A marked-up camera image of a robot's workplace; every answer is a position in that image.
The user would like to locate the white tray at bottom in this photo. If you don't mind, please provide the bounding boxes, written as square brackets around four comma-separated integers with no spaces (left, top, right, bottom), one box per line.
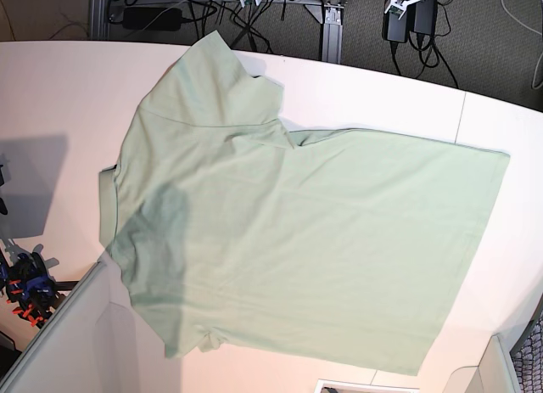
[314,379,419,393]

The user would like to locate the black power brick pair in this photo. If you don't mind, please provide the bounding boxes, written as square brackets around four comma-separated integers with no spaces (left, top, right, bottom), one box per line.
[382,0,438,43]

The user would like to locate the black power adapter left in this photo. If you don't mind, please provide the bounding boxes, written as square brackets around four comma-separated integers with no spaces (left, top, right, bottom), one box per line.
[121,7,183,31]

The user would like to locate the grey partition panel right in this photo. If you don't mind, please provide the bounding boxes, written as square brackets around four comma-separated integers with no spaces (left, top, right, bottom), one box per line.
[443,334,522,393]

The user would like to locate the black mesh chair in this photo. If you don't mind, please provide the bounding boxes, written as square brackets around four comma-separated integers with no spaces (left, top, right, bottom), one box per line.
[511,317,542,393]

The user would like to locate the clamps with orange handles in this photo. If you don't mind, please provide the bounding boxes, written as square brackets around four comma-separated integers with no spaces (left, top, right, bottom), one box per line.
[1,252,59,329]

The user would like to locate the grey partition panel left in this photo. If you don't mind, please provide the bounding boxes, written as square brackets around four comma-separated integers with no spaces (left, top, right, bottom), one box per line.
[1,262,117,392]

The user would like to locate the aluminium frame post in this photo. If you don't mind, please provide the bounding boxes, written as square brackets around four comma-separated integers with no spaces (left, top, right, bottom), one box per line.
[305,0,347,65]

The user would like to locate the light green T-shirt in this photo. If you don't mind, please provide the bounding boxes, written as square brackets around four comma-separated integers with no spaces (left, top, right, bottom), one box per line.
[99,33,510,375]

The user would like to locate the dark monitor edge left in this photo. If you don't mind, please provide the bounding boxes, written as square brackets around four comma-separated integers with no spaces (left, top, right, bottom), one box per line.
[0,153,11,216]

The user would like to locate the grey partition panel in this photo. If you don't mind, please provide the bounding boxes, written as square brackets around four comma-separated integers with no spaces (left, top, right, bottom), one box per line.
[1,262,117,392]
[443,334,522,393]

